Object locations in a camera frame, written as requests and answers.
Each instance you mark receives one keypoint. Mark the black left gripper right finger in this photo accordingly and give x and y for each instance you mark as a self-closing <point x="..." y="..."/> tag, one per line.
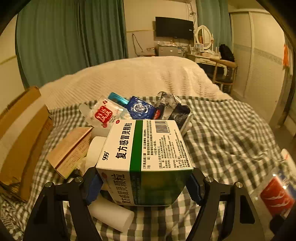
<point x="240" y="219"/>

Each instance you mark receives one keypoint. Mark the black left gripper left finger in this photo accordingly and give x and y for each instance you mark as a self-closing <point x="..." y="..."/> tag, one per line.
<point x="47" y="219"/>

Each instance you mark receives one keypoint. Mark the white green medicine box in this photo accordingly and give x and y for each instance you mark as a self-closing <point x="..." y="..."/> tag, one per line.
<point x="144" y="162"/>

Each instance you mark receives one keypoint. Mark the white plastic bottle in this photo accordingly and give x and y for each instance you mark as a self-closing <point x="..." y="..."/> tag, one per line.
<point x="94" y="151"/>

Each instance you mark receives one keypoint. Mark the red white snack packet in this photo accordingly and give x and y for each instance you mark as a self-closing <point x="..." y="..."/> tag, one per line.
<point x="276" y="193"/>

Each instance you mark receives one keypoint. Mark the tan brown paper box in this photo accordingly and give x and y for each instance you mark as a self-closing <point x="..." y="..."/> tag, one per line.
<point x="67" y="154"/>

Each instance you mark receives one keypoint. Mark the brown cardboard box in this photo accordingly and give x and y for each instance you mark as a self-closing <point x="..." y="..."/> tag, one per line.
<point x="25" y="126"/>

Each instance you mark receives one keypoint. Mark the white red sachet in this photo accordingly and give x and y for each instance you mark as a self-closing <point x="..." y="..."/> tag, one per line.
<point x="102" y="114"/>

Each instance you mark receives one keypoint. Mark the crinkled silver foil wrapper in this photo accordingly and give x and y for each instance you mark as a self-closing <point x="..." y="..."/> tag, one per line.
<point x="165" y="105"/>

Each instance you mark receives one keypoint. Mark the dark blue packet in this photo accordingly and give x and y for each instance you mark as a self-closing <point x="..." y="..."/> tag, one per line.
<point x="139" y="109"/>

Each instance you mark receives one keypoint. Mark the wooden chair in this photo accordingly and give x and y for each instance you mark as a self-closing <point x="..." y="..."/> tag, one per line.
<point x="227" y="80"/>

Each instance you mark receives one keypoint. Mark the white dressing table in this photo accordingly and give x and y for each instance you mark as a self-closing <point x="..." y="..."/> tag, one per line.
<point x="203" y="60"/>

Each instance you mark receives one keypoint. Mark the black bag on chair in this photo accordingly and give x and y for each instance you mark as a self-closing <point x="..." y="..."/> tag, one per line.
<point x="226" y="53"/>

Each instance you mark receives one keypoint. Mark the orange item on wardrobe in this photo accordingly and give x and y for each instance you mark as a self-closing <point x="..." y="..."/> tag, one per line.
<point x="285" y="61"/>

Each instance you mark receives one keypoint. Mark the cream quilted bedspread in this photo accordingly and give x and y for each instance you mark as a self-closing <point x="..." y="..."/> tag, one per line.
<point x="141" y="76"/>

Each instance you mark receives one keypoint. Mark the white wardrobe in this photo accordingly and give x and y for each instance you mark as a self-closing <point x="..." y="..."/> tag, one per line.
<point x="257" y="43"/>

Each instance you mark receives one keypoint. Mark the green curtain left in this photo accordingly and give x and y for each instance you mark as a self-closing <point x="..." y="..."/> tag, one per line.
<point x="58" y="38"/>

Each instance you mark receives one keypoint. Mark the green curtain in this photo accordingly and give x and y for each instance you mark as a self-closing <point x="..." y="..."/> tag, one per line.
<point x="215" y="16"/>
<point x="58" y="38"/>

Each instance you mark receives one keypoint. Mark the grey cabinet under television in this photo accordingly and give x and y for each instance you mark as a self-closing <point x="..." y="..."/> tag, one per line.
<point x="164" y="50"/>

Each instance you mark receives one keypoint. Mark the white oval vanity mirror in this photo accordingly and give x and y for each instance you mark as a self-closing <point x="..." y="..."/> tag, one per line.
<point x="204" y="37"/>

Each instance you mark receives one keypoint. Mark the green curtain right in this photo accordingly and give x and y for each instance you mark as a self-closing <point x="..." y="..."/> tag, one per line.
<point x="215" y="16"/>

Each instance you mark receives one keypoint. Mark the black wall television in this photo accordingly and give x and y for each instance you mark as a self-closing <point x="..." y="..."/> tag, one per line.
<point x="174" y="28"/>

